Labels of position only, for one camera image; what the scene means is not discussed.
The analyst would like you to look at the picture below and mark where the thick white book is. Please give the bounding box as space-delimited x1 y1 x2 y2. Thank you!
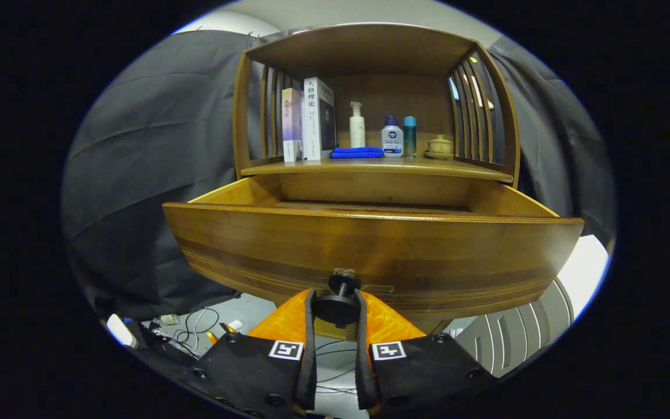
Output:
302 77 337 161

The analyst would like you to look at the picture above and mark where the purple paperback book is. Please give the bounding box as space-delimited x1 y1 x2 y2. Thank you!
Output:
281 87 304 162

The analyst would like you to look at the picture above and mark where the slim teal bottle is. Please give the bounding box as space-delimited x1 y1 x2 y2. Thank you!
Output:
403 116 418 158

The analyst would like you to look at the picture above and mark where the white grooved panel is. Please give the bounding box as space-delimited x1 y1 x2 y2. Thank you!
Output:
454 234 611 379

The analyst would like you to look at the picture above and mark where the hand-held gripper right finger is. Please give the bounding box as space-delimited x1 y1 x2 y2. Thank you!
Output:
354 288 498 415

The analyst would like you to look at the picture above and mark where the white device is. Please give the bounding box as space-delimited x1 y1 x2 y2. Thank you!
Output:
106 314 138 349

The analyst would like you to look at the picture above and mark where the blue folded cloth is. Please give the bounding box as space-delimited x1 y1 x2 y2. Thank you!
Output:
331 147 384 159

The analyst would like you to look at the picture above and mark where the white bottle with blue pump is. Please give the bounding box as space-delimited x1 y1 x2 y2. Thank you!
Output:
381 115 404 158

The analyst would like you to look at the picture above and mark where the brown wooden drawer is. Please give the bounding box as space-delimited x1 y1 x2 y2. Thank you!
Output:
162 173 585 341

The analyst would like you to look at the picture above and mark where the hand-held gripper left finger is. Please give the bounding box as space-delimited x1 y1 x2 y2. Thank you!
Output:
181 288 318 419

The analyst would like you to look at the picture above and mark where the wooden countertop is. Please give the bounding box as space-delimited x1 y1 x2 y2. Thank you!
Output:
241 156 514 182

